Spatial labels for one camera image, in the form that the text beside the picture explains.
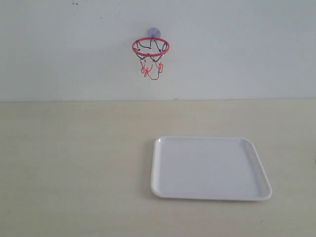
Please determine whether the clear suction cup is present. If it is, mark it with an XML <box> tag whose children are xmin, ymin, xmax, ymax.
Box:
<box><xmin>147</xmin><ymin>28</ymin><xmax>161</xmax><ymax>38</ymax></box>

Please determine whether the white plastic tray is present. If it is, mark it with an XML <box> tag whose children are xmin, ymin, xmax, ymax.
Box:
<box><xmin>151</xmin><ymin>136</ymin><xmax>273</xmax><ymax>201</ymax></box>

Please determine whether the red mini basketball hoop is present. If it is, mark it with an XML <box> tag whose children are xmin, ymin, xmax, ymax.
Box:
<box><xmin>132</xmin><ymin>37</ymin><xmax>170</xmax><ymax>80</ymax></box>

